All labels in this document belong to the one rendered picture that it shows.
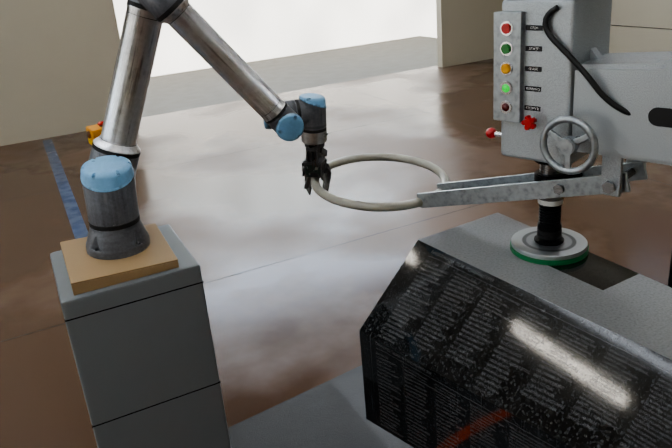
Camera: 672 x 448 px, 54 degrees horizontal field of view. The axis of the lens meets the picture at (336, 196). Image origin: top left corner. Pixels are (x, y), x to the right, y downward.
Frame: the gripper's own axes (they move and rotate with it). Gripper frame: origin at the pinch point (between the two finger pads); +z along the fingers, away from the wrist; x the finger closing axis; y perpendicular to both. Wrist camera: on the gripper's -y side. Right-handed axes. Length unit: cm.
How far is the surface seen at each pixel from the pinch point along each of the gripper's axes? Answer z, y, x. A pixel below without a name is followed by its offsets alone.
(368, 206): -7.3, 24.4, 23.5
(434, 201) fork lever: -8.7, 19.7, 44.2
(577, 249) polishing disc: -6, 39, 86
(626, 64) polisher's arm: -61, 49, 89
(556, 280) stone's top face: -4, 53, 80
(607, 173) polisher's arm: -34, 49, 89
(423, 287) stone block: 8, 45, 44
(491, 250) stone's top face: -2, 36, 63
